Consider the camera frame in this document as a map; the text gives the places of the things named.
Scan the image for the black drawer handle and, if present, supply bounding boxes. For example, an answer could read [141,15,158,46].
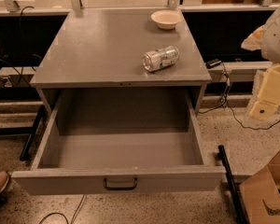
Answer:
[103,177,138,191]

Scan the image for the white paper bowl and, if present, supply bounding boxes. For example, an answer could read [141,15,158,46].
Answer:
[151,10,182,30]

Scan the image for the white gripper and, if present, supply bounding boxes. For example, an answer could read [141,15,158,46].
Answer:
[248,64,280,120]

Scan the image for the black cable on left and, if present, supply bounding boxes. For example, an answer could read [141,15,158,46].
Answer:
[0,5,43,89]

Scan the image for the small black power adapter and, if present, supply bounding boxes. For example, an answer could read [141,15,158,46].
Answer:
[205,59,221,69]

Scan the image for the black leg on left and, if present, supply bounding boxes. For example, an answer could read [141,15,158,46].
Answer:
[20,105,45,161]

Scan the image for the silver green 7up can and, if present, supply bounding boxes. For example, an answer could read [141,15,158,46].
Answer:
[143,46,179,72]

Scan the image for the black cable on right floor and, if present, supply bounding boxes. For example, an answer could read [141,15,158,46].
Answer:
[198,63,280,131]

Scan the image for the open grey top drawer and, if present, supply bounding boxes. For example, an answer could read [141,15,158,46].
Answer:
[13,88,224,195]

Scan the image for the brown cardboard box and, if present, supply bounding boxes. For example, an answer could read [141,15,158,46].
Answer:
[239,150,280,224]

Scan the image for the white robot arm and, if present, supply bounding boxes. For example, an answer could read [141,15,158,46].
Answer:
[241,6,280,120]

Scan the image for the floor cables at bottom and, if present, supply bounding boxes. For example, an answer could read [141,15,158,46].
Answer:
[37,194,87,224]

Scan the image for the black bar right of drawer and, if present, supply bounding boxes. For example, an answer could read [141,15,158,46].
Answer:
[217,145,247,224]

